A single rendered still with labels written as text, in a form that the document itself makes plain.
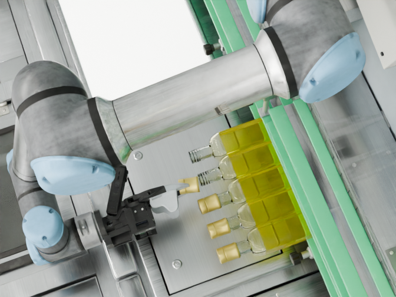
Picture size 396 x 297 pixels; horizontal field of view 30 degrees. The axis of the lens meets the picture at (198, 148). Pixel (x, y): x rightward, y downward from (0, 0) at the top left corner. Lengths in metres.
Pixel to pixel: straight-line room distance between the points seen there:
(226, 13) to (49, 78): 0.70
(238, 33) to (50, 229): 0.63
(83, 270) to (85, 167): 0.69
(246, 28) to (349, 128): 0.38
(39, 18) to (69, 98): 0.87
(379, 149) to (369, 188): 0.09
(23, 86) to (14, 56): 0.84
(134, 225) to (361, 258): 0.47
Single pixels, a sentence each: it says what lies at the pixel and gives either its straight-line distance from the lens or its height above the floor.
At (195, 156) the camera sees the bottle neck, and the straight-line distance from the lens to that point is 1.64.
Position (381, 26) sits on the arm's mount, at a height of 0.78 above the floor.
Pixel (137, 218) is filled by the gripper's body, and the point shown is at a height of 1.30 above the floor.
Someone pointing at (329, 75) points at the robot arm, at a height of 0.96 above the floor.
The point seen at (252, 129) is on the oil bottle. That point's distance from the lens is 1.65.
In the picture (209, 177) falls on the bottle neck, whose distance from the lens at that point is 1.62.
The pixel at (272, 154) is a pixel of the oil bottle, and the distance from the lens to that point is 1.63.
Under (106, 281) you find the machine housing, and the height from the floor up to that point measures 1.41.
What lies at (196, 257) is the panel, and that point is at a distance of 1.72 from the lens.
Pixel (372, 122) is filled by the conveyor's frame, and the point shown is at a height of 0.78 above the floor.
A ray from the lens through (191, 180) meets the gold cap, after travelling 1.62.
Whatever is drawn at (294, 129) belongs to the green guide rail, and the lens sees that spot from 1.54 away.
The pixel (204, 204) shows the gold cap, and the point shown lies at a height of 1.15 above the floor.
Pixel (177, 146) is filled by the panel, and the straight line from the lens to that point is 1.80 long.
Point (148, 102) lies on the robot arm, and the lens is 1.12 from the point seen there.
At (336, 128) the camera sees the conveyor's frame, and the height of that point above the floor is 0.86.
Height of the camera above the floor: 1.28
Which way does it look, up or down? 6 degrees down
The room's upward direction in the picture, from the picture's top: 109 degrees counter-clockwise
